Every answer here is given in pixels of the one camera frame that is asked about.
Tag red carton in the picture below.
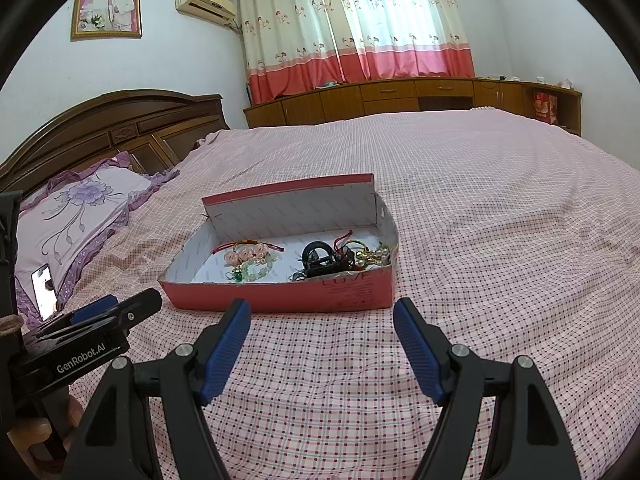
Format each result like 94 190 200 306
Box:
531 91 559 125

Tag gold chain jewellery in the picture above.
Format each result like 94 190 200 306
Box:
332 230 393 268

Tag framed wedding photo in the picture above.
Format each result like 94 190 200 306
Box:
70 0 143 41

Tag green bead bracelet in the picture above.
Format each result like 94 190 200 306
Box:
227 255 282 283

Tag wall air conditioner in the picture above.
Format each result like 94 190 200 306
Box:
174 0 238 26

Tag pink checked bed sheet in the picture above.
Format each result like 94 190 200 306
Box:
15 107 640 480

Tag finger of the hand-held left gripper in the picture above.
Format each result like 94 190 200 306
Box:
117 288 163 331
70 296 120 326

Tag black hair accessories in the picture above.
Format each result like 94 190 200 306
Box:
290 241 356 281

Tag person's left hand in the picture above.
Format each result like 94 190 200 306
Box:
10 395 85 471

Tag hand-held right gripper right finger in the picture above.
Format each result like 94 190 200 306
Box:
392 297 581 480

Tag pink bead bracelet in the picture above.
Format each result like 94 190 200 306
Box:
212 240 286 268

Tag long wooden cabinet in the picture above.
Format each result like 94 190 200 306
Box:
243 76 583 136

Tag purple floral pillow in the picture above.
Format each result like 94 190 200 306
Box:
14 152 181 321

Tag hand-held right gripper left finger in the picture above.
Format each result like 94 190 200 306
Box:
62 298 252 480

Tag red cardboard box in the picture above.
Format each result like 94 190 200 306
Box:
158 173 399 313

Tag smartphone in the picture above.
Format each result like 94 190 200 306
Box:
30 263 58 322

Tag cream and pink curtain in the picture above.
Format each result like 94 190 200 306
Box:
236 0 476 103

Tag dark wooden headboard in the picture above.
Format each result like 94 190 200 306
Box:
0 89 231 196

